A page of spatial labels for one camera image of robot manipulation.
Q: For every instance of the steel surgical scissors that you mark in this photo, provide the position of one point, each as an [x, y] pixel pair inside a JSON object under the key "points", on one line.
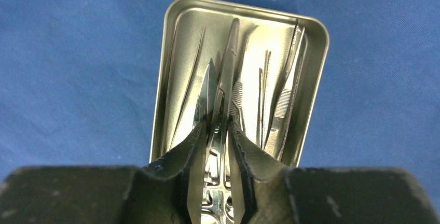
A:
{"points": [[217, 201]]}

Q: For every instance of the metal instrument tray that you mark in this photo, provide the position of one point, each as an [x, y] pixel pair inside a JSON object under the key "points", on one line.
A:
{"points": [[198, 30]]}

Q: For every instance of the steel scalpel handle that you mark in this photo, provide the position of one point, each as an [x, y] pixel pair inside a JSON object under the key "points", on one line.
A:
{"points": [[225, 81]]}

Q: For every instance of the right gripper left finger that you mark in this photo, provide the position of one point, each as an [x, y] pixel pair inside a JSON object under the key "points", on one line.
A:
{"points": [[168, 190]]}

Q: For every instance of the steel forceps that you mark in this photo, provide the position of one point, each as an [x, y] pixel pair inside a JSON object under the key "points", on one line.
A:
{"points": [[286, 93]]}

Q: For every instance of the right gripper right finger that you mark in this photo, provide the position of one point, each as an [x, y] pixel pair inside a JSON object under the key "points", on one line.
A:
{"points": [[264, 190]]}

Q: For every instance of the blue surgical drape cloth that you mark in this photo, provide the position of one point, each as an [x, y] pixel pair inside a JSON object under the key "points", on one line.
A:
{"points": [[79, 79]]}

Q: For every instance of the steel tweezers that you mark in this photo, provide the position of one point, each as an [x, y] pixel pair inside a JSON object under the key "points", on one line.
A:
{"points": [[261, 100]]}

